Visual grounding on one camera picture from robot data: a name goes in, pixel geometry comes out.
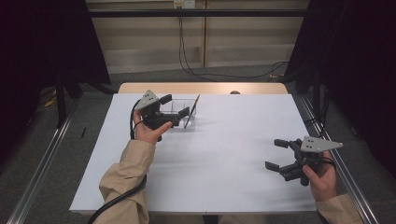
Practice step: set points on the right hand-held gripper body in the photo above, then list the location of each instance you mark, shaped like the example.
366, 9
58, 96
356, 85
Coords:
306, 157

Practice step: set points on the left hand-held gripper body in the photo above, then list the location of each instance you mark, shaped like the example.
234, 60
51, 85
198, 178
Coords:
154, 118

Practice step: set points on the black pencil with orange end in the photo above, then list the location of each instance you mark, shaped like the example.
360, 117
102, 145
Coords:
193, 109

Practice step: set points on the clear plastic organizer box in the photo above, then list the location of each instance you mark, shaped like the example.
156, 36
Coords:
193, 123

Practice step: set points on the person's left hand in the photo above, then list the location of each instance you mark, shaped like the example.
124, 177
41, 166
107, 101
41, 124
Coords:
146, 133

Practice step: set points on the person's right hand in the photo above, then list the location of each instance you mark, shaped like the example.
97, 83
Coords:
325, 185

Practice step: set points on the wooden table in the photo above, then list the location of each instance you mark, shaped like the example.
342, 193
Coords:
186, 88

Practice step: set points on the white table sheet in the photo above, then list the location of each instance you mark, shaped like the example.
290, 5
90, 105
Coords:
224, 174

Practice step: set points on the black metal stand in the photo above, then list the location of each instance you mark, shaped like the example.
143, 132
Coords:
61, 105
316, 99

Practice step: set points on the small black floor object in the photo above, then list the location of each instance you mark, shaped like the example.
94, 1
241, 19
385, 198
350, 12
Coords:
83, 132

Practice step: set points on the black horizontal bar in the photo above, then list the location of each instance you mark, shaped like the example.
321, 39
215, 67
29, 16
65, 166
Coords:
199, 13

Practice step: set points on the black curtain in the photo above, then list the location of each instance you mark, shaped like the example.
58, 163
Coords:
358, 62
37, 46

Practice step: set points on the aluminium frame rail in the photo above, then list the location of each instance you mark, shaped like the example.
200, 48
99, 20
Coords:
355, 188
39, 175

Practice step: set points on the white wall socket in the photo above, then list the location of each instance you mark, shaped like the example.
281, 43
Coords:
184, 3

